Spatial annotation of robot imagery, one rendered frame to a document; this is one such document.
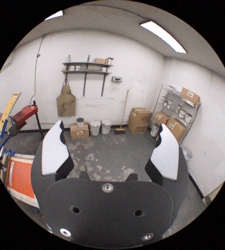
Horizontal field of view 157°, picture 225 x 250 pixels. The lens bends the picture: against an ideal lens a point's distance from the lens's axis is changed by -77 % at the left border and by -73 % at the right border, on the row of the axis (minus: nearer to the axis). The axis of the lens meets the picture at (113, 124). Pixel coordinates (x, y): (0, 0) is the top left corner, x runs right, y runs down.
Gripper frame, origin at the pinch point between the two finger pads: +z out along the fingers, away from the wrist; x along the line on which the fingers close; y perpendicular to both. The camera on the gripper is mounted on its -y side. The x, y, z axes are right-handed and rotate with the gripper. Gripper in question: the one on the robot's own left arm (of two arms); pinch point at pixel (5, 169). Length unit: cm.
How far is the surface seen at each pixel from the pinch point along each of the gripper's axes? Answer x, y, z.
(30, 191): 46.3, 14.1, 4.9
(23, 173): 35.1, -5.0, 5.2
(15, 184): 20.5, 12.2, 5.0
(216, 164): 368, 126, -2
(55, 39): 24, -202, -167
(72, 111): 93, -195, 38
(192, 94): 324, -46, -92
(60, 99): 62, -193, 1
